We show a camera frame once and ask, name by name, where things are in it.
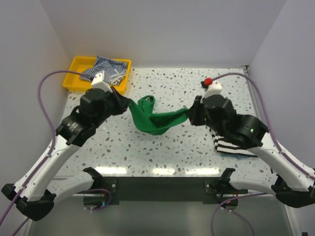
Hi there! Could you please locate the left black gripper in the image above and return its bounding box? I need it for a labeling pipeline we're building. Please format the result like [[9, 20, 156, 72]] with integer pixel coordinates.
[[93, 85, 131, 128]]

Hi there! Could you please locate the green tank top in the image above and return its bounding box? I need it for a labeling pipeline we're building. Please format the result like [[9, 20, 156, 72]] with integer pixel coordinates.
[[128, 95, 188, 136]]

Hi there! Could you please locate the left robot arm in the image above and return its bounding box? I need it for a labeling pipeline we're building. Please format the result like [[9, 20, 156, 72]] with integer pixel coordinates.
[[1, 88, 131, 221]]

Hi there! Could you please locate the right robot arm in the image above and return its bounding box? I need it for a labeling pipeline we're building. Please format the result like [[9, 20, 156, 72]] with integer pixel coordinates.
[[187, 94, 315, 208]]

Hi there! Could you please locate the blue striped tank top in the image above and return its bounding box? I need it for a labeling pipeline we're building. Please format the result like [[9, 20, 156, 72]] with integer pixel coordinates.
[[80, 56, 128, 86]]

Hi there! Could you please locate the black white striped tank top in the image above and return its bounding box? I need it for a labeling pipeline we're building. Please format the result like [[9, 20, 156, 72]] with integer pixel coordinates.
[[209, 129, 257, 158]]

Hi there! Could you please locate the blue folded tank top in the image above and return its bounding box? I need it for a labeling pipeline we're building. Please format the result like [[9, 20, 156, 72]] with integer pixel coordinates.
[[221, 153, 252, 159]]

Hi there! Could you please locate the yellow plastic tray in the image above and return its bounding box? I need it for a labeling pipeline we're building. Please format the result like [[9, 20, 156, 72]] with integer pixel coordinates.
[[63, 56, 131, 95]]

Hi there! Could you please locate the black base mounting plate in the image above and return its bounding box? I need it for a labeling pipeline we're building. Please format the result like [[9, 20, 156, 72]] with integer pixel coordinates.
[[83, 167, 248, 205]]

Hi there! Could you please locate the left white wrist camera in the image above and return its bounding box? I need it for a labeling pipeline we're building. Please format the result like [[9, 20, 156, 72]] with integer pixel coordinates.
[[91, 70, 112, 92]]

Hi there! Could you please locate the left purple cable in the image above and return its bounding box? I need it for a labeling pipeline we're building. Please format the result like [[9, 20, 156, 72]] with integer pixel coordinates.
[[0, 70, 93, 236]]

